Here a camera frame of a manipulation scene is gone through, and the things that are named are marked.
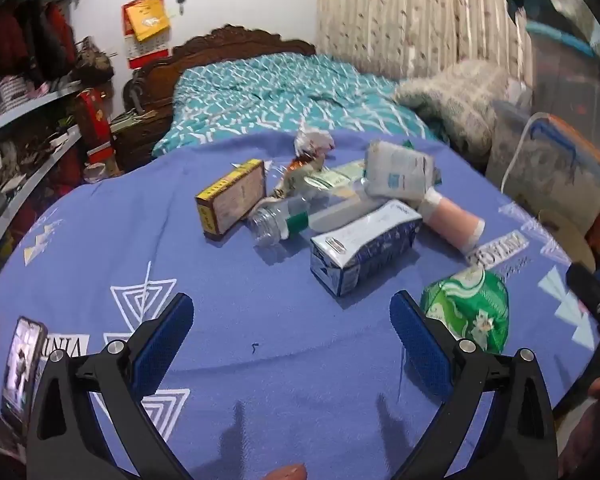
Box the round beige trash bin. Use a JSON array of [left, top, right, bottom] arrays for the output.
[[538, 209, 596, 272]]

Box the folded grey checked quilt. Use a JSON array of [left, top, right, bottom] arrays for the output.
[[393, 60, 520, 164]]

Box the beige patterned curtain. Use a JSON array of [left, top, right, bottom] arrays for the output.
[[316, 0, 532, 82]]

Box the white plastic bag pack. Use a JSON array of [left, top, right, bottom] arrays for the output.
[[364, 140, 434, 203]]

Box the black smartphone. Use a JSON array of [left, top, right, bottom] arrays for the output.
[[1, 316, 47, 436]]

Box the clear plastic bottle green label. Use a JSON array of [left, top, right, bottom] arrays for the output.
[[247, 190, 385, 247]]

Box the green snack bag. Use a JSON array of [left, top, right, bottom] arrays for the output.
[[419, 266, 509, 354]]

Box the pink roll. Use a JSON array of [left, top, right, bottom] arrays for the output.
[[417, 188, 486, 254]]

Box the person right hand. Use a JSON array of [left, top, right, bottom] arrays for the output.
[[558, 377, 600, 477]]

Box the clear storage box blue handle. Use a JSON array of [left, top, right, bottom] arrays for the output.
[[486, 101, 600, 233]]

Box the orange brown snack wrapper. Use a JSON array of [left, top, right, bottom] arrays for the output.
[[270, 153, 325, 200]]

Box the white paper ball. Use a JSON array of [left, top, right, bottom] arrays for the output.
[[294, 129, 335, 158]]

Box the white cable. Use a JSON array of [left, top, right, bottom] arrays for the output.
[[499, 110, 552, 195]]

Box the red yellow wall calendar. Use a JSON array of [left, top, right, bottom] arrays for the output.
[[122, 0, 171, 70]]

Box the red gift box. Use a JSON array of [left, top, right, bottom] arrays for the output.
[[73, 88, 114, 164]]

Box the blue white milk carton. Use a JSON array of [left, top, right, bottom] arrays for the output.
[[310, 200, 422, 297]]

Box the carved wooden headboard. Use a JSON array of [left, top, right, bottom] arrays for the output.
[[111, 24, 316, 172]]

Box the cluttered metal shelf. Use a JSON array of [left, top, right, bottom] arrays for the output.
[[0, 0, 117, 281]]

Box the yellow brown cardboard box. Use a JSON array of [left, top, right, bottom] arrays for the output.
[[195, 159, 266, 240]]

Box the green white snack packet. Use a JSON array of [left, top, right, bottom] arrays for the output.
[[294, 159, 365, 198]]

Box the teal patterned bedspread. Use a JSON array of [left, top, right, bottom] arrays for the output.
[[151, 53, 434, 157]]

